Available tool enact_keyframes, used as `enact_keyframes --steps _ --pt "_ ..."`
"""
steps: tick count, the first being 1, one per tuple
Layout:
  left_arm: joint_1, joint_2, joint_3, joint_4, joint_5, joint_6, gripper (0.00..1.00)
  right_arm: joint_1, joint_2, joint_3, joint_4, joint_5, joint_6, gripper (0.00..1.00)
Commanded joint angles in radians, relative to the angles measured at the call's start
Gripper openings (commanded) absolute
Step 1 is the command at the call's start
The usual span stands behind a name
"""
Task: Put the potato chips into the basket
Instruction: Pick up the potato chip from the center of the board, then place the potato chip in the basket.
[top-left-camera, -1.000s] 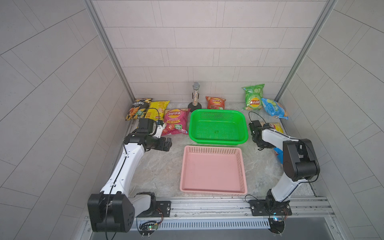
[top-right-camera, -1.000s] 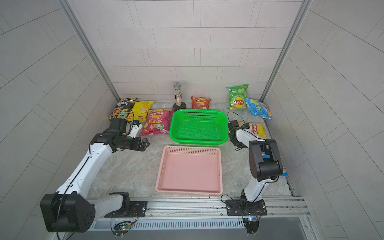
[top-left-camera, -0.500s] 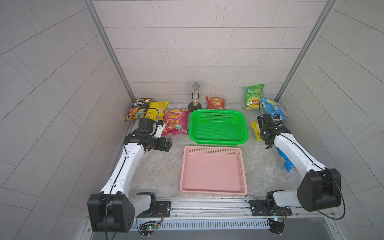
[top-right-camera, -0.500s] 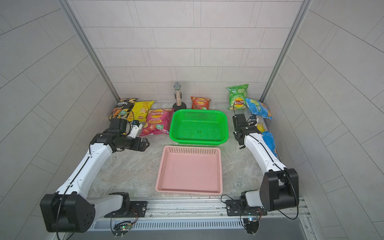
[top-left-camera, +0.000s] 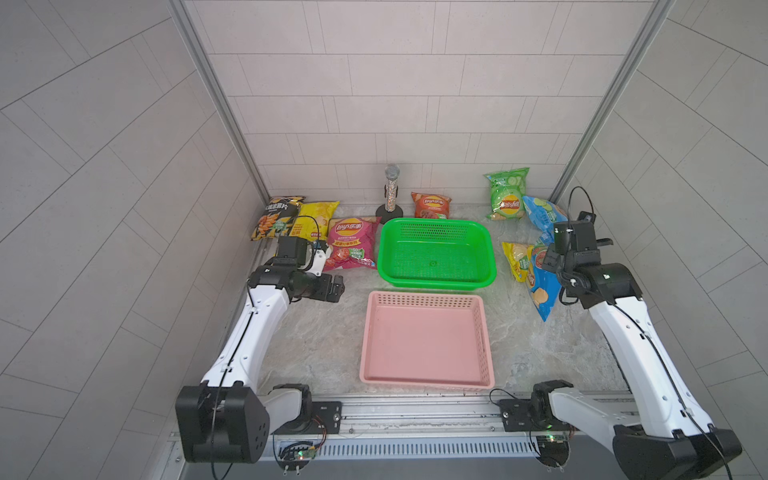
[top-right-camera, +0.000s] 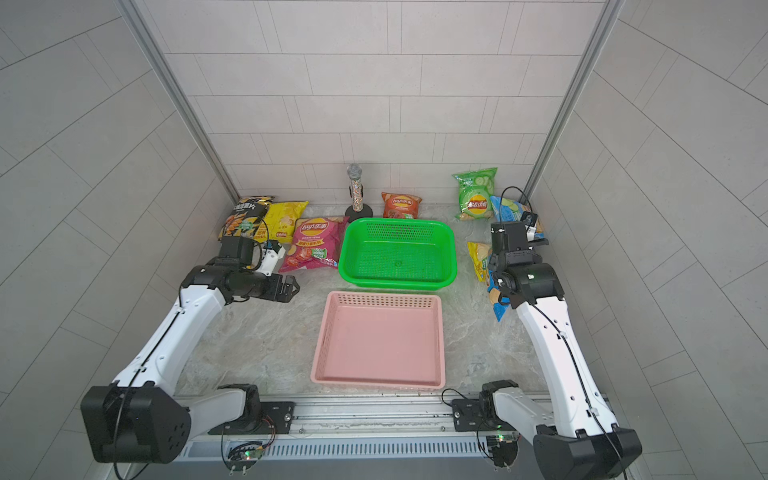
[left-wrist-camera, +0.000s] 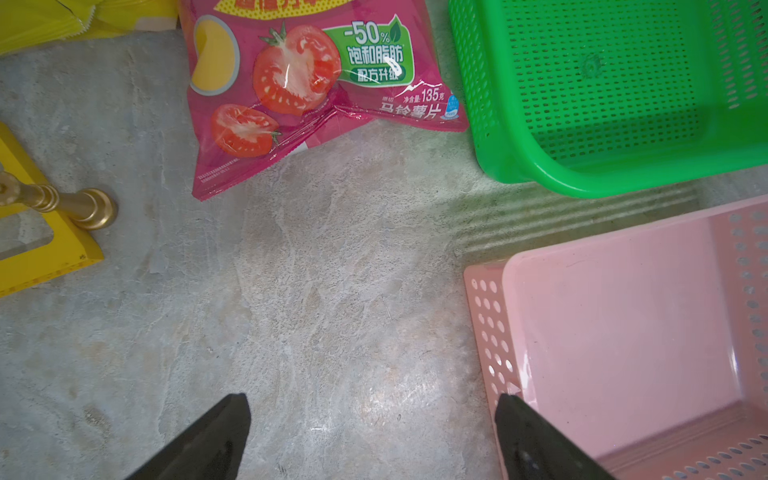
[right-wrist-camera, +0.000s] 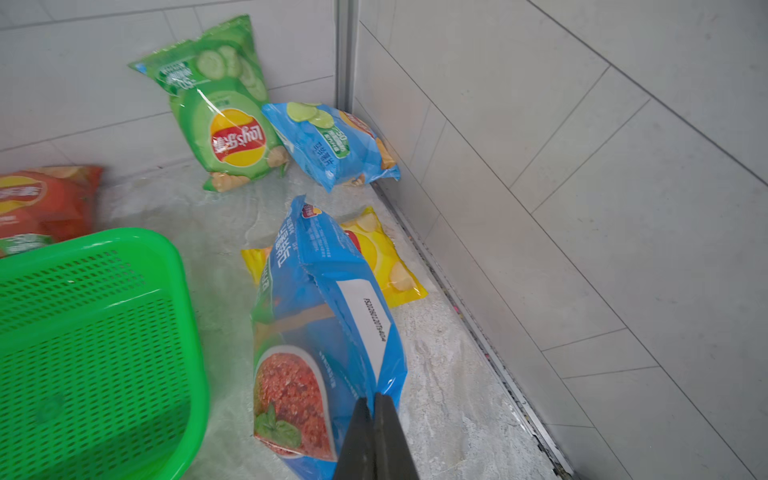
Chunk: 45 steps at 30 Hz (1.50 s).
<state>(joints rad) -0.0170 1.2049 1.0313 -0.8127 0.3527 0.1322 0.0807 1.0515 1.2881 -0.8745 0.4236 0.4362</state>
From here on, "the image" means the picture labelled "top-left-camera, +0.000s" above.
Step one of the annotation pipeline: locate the yellow chips bag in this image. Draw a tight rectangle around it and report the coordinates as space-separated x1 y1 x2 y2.
502 242 533 283
290 201 340 242

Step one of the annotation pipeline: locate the light blue chips bag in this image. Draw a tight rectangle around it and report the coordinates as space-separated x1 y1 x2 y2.
523 196 567 244

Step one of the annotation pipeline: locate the green cucumber chips bag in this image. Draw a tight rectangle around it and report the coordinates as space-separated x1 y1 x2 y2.
485 167 529 221

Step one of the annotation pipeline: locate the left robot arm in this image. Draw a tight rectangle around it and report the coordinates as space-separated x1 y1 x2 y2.
175 237 345 464

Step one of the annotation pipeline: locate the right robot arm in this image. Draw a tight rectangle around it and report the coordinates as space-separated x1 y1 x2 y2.
531 212 743 479

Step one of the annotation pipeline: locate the magenta tomato chips bag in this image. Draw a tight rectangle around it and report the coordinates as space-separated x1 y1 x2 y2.
324 217 380 271

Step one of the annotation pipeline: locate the black chips bag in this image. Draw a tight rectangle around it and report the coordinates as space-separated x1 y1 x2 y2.
251 196 305 241

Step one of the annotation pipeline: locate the green plastic basket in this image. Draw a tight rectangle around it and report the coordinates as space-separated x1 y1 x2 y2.
377 218 497 291

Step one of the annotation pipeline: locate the pink plastic basket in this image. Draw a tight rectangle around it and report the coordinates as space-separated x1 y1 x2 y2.
359 291 495 391

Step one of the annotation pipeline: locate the small red chips bag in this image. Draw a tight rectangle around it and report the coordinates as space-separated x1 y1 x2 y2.
411 192 452 219

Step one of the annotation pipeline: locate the microphone-like stand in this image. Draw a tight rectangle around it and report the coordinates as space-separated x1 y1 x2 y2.
376 164 403 225

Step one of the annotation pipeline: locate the left circuit board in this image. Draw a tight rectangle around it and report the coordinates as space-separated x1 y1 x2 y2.
275 441 319 475

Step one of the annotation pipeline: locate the circuit board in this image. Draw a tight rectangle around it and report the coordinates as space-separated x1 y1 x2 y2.
534 435 571 472
275 441 319 475

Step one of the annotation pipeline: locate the right circuit board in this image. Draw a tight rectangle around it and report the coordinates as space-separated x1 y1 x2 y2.
534 435 571 472

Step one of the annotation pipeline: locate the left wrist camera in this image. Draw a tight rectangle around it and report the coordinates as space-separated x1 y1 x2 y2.
305 249 327 277

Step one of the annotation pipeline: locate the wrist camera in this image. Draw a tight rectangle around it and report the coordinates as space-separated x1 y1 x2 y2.
305 249 327 277
553 211 598 255

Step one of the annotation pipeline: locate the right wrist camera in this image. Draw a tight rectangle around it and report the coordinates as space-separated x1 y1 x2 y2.
553 211 598 255

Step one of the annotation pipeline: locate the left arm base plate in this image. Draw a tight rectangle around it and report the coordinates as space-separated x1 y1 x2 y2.
275 401 343 436

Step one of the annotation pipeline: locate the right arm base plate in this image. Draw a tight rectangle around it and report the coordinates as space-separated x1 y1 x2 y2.
495 398 577 435

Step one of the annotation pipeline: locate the aluminium front rail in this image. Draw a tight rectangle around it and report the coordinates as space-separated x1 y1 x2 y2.
167 392 673 460

